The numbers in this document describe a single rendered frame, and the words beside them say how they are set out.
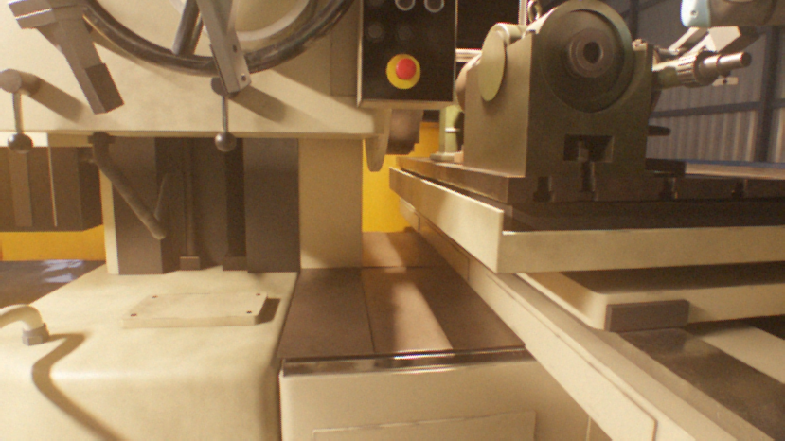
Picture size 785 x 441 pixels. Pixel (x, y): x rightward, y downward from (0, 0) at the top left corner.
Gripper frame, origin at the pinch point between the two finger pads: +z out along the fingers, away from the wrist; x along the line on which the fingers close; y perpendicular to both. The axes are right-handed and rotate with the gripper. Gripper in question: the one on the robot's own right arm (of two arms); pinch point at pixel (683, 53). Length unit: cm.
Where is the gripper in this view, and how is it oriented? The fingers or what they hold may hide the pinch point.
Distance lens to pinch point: 108.5
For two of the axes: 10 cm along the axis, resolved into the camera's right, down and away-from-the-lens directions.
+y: -9.9, 0.0, -1.4
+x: 0.5, 9.5, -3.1
